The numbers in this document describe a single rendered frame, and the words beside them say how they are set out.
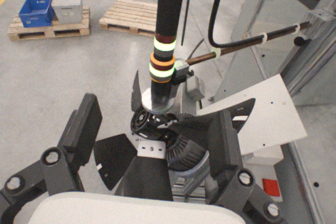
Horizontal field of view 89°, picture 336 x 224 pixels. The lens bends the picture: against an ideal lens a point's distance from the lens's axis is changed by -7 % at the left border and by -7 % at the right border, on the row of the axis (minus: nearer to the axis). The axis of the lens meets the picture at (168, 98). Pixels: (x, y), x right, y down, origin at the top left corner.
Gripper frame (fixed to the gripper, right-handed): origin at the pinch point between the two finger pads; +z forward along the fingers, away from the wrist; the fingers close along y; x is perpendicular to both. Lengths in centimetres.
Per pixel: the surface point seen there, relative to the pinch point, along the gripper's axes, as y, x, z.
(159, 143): 2, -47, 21
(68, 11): -152, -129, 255
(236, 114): 19.5, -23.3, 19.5
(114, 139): -16, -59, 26
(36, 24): -200, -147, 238
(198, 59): 7.1, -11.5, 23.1
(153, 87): -1.2, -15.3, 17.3
